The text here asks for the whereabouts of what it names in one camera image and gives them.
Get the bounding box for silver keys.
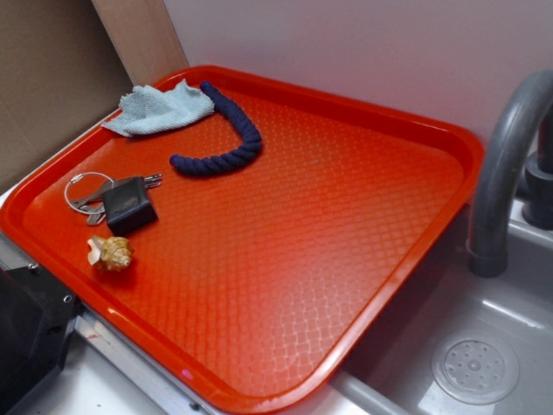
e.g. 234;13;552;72
64;171;163;227

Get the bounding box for sink drain strainer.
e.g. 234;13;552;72
431;330;519;405

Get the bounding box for navy blue rope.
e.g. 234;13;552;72
169;80;264;178

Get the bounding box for black faucet handle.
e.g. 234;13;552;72
522;108;552;230

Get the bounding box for wooden board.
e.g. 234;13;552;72
92;0;188;85

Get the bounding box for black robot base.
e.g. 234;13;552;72
1;266;79;414

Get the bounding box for grey sink basin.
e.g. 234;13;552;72
332;213;552;414

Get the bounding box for wire key ring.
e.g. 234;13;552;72
64;171;116;214

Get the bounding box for tan seashell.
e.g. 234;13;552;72
87;235;134;271

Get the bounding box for light blue cloth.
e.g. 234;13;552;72
102;80;214;137

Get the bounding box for brown cardboard panel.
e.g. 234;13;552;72
1;1;131;191

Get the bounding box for red plastic tray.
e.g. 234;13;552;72
1;67;484;414

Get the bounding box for grey faucet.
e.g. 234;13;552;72
467;69;552;278

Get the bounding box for black key fob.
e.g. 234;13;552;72
104;182;158;236

